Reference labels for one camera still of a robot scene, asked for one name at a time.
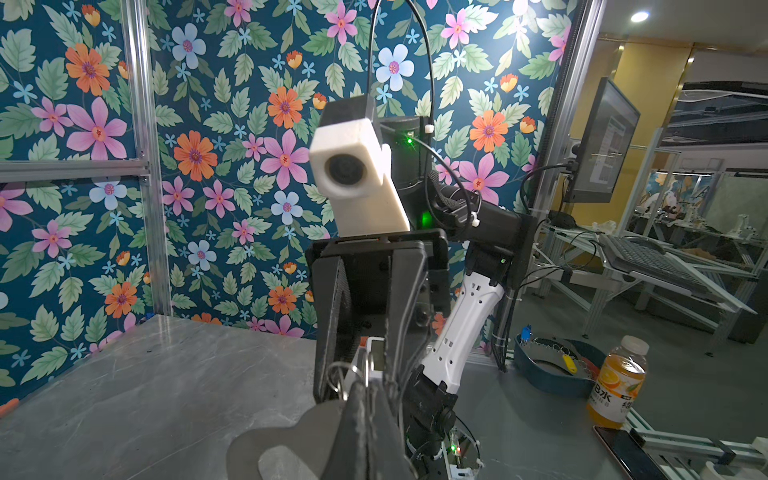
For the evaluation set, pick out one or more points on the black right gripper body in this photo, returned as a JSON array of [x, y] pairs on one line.
[[357, 280]]

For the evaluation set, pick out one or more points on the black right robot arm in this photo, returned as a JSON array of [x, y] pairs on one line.
[[482, 236]]

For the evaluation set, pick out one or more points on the orange juice bottle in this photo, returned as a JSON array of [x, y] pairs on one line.
[[618, 383]]

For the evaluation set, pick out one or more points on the smartphone on table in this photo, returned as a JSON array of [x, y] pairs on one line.
[[633, 460]]

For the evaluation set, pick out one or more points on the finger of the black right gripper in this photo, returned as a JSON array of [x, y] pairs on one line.
[[335, 332], [408, 272]]

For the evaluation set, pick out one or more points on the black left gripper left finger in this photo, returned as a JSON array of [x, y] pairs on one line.
[[350, 457]]

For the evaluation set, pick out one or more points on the laptop on stand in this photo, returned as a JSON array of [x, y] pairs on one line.
[[642, 261]]

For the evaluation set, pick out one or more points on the aluminium corner post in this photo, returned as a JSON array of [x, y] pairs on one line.
[[134, 19]]

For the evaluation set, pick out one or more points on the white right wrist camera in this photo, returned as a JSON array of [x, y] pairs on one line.
[[352, 167]]

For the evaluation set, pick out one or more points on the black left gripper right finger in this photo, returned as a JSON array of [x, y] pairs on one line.
[[387, 454]]

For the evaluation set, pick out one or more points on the teal round bowl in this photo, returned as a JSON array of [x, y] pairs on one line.
[[558, 366]]

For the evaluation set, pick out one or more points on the silver keys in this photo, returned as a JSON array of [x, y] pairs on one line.
[[310, 439]]

